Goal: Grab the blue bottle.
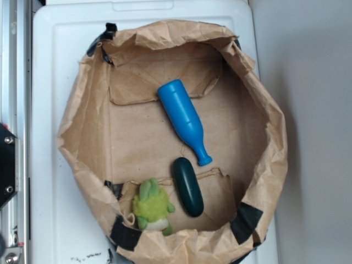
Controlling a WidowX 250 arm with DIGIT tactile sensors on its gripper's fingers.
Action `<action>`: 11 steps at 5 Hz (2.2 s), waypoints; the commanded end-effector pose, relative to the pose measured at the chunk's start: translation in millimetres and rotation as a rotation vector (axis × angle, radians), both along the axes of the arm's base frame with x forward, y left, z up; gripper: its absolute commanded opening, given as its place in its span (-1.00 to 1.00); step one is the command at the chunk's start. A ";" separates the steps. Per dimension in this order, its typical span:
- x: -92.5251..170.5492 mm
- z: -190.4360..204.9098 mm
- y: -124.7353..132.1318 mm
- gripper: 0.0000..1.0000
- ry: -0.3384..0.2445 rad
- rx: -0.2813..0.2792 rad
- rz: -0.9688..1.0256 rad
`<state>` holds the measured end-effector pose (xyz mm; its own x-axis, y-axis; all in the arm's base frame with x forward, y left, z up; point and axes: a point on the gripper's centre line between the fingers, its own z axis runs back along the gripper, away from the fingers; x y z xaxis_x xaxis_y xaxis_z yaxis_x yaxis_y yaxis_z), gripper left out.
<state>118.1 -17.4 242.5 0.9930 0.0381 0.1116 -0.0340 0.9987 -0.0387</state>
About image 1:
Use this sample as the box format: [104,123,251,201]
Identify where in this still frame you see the green plush toy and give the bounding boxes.
[132,177,175,236]

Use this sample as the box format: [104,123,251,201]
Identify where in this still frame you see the aluminium frame rail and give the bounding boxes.
[1,1,32,263]

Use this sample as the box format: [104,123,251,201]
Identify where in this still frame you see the black mounting plate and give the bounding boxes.
[0,123,18,210]

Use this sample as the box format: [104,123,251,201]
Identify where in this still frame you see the dark green oblong toy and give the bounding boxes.
[172,157,204,217]

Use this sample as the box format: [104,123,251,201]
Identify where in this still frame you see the brown paper bag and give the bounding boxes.
[57,20,288,263]

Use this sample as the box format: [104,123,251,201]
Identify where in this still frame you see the blue plastic bottle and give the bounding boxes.
[157,79,212,166]

